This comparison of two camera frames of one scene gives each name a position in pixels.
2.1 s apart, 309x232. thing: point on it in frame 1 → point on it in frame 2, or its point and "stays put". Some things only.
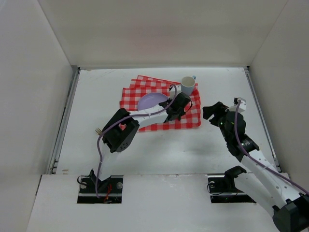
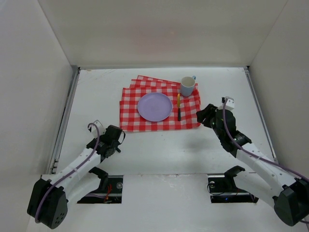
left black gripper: x=172 y=112 → x=115 y=134
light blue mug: x=187 y=84 stays put
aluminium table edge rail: x=267 y=134 stays put
